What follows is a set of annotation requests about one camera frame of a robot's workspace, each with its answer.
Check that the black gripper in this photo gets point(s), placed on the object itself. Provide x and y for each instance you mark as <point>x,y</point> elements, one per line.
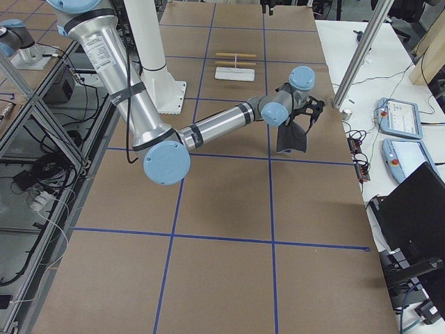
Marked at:
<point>297,112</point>

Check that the grey blue-backed towel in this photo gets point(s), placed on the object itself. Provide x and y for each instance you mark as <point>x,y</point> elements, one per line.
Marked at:
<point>291,136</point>

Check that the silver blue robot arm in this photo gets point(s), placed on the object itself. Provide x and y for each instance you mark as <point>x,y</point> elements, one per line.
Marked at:
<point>138,93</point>
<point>19,45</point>

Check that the wooden towel rack white base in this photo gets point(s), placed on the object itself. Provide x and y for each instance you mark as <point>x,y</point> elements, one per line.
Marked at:
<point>238,67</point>

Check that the small silver cylinder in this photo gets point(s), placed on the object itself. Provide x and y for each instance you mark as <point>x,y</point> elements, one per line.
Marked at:
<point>346,114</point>

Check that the upper teach pendant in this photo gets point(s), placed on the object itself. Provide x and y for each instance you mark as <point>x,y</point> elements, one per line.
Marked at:
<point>398,118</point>

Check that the teach pendant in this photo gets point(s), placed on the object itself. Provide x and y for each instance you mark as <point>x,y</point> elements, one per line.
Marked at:
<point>398,118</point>
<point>403,157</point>

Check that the lower teach pendant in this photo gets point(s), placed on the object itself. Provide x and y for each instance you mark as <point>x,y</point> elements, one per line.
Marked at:
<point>403,157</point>

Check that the black monitor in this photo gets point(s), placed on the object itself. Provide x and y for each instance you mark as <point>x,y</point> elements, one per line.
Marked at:
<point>411,219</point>

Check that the black power box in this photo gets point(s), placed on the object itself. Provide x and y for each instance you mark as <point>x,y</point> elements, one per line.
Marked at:
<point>61,91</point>

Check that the aluminium frame post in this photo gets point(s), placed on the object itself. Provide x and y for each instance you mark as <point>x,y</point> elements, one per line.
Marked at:
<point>362,50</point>

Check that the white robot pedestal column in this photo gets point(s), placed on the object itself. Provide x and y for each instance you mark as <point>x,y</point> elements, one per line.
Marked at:
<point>167,93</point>

